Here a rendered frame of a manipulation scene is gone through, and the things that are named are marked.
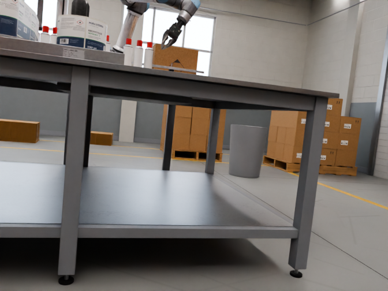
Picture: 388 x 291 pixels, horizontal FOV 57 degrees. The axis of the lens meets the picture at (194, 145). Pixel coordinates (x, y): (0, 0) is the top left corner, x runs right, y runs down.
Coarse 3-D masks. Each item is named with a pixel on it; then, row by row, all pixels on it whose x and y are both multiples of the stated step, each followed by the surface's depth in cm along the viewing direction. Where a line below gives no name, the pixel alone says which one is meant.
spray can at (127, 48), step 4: (128, 40) 206; (128, 44) 206; (124, 48) 206; (128, 48) 205; (132, 48) 208; (124, 52) 206; (128, 52) 206; (128, 56) 206; (124, 60) 206; (128, 60) 206; (124, 64) 206; (128, 64) 206
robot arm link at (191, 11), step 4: (184, 0) 213; (188, 0) 212; (192, 0) 210; (196, 0) 210; (184, 4) 212; (188, 4) 210; (192, 4) 210; (196, 4) 210; (184, 8) 210; (188, 8) 209; (192, 8) 210; (196, 8) 212; (188, 12) 210; (192, 12) 211; (192, 16) 213
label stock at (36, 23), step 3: (36, 15) 164; (36, 18) 165; (36, 21) 166; (33, 24) 158; (36, 24) 167; (33, 27) 158; (36, 27) 168; (33, 30) 158; (36, 30) 168; (33, 33) 159; (36, 33) 169; (18, 36) 179; (33, 36) 159; (36, 36) 170; (33, 39) 159; (36, 39) 171
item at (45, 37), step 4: (44, 28) 194; (48, 28) 195; (44, 32) 194; (48, 32) 196; (40, 36) 194; (44, 36) 193; (48, 36) 195; (40, 40) 194; (44, 40) 193; (48, 40) 195
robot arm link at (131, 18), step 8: (128, 8) 240; (136, 8) 239; (144, 8) 242; (128, 16) 242; (136, 16) 243; (128, 24) 244; (136, 24) 248; (120, 32) 248; (128, 32) 246; (120, 40) 248; (112, 48) 252; (120, 48) 249
